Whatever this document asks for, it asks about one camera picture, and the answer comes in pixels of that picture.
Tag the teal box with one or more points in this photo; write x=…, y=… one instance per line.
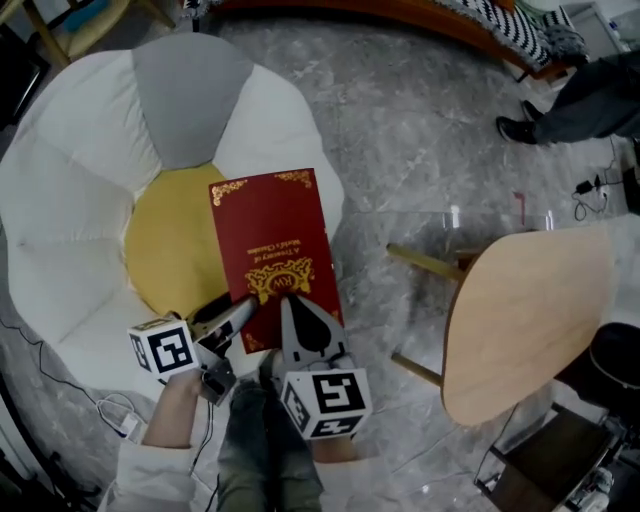
x=85, y=6

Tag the dark vanity cabinet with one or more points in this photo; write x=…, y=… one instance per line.
x=550, y=465

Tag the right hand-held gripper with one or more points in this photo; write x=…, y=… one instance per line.
x=330, y=400

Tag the orange sofa with striped throw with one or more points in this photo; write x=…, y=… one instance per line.
x=500, y=25

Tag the person's left forearm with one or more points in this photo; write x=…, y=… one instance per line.
x=170, y=415

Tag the round wooden side table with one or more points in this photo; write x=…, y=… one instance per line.
x=95, y=37

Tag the person's grey trousers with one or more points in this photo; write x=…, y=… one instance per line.
x=260, y=450

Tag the white flower-shaped beanbag chair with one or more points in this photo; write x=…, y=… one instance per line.
x=65, y=225

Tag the black swivel chair base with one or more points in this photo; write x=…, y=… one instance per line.
x=50, y=480

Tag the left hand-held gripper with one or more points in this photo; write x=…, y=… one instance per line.
x=165, y=350

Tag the red book with gold print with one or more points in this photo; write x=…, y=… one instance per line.
x=275, y=225

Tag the wooden coffee table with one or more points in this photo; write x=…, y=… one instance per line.
x=525, y=325

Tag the person's right forearm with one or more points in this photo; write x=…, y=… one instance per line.
x=335, y=450

